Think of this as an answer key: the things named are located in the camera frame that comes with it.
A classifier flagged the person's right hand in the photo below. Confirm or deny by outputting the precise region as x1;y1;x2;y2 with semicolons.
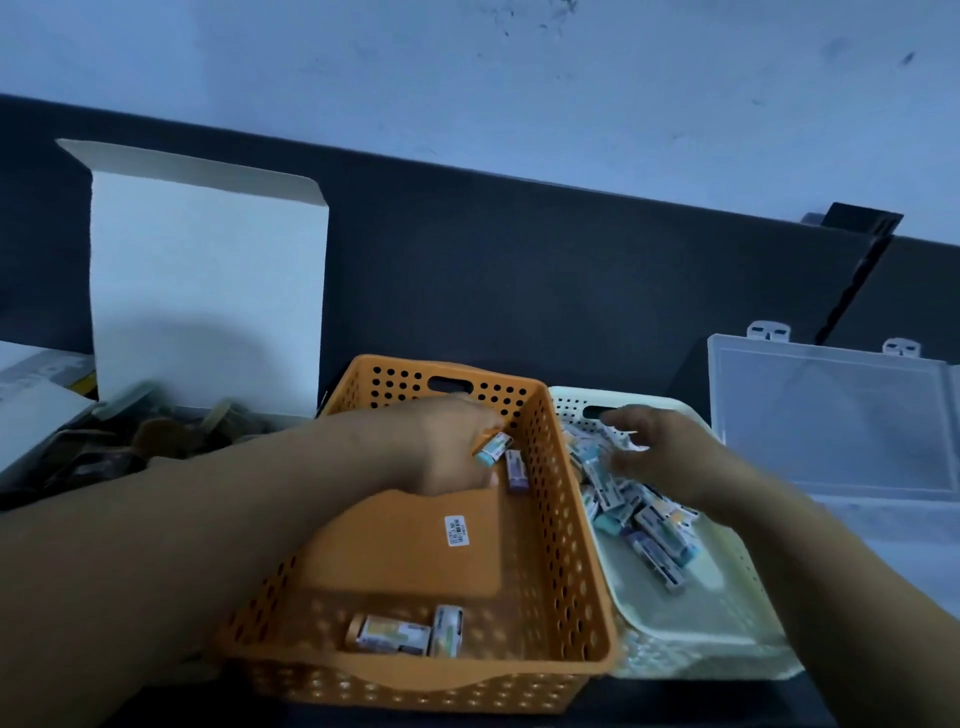
599;404;740;526

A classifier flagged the person's left hand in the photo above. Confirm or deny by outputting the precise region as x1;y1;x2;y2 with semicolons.
374;395;508;498

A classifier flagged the blue-capped small tube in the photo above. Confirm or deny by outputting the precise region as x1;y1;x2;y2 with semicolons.
473;431;515;468

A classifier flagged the pile of small tubes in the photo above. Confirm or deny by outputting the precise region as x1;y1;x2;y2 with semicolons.
562;419;703;594

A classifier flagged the long yellow-labelled small tube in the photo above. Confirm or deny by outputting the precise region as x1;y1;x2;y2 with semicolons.
344;614;433;658

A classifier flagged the person's left forearm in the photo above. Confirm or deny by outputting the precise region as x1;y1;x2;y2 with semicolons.
0;419;421;728

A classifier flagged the person's right forearm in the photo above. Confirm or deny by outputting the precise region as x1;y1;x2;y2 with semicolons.
712;472;960;728

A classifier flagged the white cardboard box open lid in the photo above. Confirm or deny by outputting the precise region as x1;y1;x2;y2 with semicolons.
0;138;330;511

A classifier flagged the orange plastic basket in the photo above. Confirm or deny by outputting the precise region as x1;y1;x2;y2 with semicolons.
217;354;620;715

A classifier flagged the white perforated plastic basket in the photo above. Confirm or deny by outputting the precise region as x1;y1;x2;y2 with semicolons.
548;386;804;682

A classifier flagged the wide black shelf back panel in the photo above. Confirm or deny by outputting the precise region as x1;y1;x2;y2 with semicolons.
0;93;879;406

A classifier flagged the narrow black shelf back panel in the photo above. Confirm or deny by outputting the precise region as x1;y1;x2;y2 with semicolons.
821;236;960;358

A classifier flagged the black slotted shelf upright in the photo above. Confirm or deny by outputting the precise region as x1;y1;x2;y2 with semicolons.
800;202;905;346

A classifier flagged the white grey-banded notebook package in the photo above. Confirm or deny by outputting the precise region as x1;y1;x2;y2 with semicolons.
0;341;97;399

